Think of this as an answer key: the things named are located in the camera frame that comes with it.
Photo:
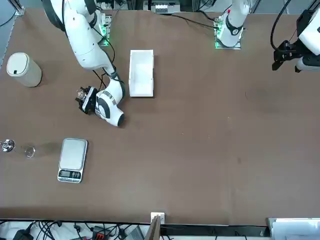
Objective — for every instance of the silver digital kitchen scale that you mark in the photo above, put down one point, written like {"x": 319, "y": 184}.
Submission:
{"x": 72, "y": 155}

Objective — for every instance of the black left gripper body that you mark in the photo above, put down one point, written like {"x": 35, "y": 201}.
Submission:
{"x": 291, "y": 48}

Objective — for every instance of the white power strip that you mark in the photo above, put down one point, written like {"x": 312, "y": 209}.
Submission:
{"x": 163, "y": 8}

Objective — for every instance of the silver metal box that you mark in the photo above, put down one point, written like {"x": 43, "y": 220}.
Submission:
{"x": 295, "y": 228}

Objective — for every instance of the white plastic bin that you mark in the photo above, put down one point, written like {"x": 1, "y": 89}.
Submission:
{"x": 141, "y": 73}

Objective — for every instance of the dark ribbed power supply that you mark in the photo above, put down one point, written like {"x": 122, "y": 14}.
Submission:
{"x": 135, "y": 233}

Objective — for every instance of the brown wooden board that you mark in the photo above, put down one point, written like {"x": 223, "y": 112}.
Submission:
{"x": 153, "y": 230}

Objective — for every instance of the orange and black plug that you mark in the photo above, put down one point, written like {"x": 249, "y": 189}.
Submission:
{"x": 98, "y": 235}

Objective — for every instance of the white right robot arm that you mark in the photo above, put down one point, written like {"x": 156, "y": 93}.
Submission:
{"x": 85, "y": 47}

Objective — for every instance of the black power adapter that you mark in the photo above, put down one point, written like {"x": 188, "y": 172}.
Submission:
{"x": 22, "y": 235}

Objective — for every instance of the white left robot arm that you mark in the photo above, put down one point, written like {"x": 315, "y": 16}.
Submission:
{"x": 233, "y": 25}

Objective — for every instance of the small clear measuring cup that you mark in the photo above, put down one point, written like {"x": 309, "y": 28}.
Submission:
{"x": 81, "y": 95}

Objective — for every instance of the tall clear glass vessel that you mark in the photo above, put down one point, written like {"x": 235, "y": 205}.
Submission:
{"x": 7, "y": 145}

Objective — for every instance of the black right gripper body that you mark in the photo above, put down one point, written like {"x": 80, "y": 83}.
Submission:
{"x": 90, "y": 100}

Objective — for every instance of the cream lidded trash can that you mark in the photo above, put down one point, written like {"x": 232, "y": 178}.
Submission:
{"x": 23, "y": 70}

